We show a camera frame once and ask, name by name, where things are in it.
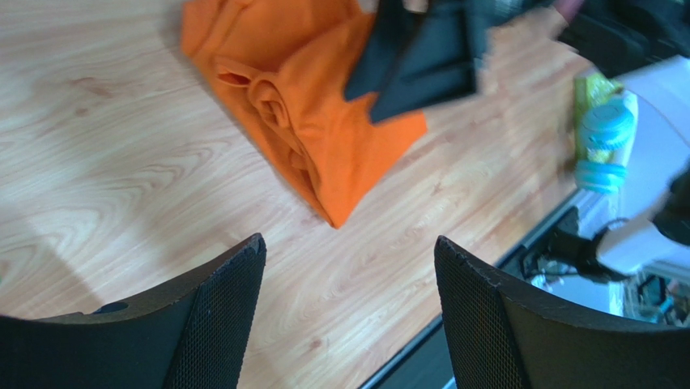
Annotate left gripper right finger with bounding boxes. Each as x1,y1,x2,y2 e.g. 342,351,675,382
434,237,689,388

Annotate aluminium frame rail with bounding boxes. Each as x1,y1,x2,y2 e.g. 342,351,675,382
441,188,690,389

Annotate teal headphones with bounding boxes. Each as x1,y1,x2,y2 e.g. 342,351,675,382
574,90,639,195

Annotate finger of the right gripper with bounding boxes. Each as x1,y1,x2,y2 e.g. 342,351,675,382
343,0,421,101
369,1,489,123

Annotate orange t shirt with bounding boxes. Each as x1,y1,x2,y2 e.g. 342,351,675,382
181,0,427,228

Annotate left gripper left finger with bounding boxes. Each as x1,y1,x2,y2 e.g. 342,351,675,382
1,234,266,388

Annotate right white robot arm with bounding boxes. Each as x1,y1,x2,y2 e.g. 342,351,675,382
344,1,689,282

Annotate green picture book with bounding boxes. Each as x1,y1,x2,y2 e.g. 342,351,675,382
573,69,631,162

